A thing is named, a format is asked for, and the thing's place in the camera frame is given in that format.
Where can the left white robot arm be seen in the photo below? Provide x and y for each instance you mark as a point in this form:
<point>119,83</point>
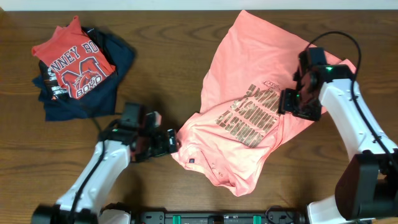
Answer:
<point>116,149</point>

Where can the navy blue folded shirt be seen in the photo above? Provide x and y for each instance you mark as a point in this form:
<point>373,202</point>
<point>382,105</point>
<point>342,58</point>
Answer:
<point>102,100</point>

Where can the red folded Boyd t-shirt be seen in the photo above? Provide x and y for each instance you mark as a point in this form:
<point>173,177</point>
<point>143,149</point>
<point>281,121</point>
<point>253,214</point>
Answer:
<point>78,63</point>

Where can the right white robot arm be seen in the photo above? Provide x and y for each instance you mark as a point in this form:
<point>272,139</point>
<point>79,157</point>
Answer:
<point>367,189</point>

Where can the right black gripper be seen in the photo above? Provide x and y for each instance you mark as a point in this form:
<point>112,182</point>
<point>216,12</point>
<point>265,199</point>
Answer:
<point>286,104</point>

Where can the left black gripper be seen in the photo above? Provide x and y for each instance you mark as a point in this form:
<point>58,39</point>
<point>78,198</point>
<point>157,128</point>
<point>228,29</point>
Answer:
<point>162,148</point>

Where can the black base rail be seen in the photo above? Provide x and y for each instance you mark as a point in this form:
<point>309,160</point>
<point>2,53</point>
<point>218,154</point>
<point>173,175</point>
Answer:
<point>273,215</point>

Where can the black folded printed shirt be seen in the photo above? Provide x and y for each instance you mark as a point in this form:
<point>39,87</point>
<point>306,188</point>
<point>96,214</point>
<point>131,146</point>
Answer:
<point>50,80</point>

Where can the pink t-shirt with gold print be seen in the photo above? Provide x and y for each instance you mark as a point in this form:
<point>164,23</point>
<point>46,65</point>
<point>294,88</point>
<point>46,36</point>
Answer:
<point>238,126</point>

